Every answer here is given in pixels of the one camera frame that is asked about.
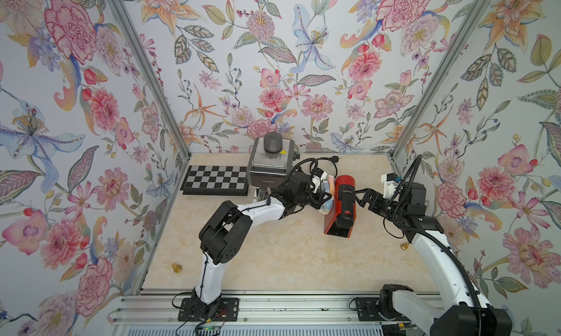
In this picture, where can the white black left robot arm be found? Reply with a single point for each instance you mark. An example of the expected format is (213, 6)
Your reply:
(222, 237)

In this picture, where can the red capsule coffee machine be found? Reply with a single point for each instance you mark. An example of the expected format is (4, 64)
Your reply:
(342, 216)

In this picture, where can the black white checkerboard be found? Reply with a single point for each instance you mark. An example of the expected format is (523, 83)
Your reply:
(215, 181)

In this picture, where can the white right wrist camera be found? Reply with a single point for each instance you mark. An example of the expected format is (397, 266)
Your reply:
(391, 182)

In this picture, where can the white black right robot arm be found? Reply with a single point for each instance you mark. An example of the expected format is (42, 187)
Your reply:
(466, 310)

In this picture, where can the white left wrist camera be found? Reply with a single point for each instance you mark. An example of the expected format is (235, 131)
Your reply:
(318, 176)

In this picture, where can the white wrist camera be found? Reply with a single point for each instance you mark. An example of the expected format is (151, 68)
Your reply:
(391, 182)
(318, 176)

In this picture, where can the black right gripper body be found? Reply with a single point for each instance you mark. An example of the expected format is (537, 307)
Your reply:
(380, 206)

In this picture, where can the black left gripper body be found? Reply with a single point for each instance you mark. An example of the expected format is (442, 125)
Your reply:
(313, 199)

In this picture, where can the grey steel coffee machine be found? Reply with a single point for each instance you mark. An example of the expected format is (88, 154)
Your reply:
(270, 163)

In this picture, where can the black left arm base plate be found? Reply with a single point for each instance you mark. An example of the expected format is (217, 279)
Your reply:
(223, 309)

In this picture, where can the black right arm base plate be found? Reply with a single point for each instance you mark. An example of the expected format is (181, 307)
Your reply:
(372, 309)

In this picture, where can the aluminium front frame rail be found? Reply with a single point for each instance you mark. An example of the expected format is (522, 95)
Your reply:
(155, 307)

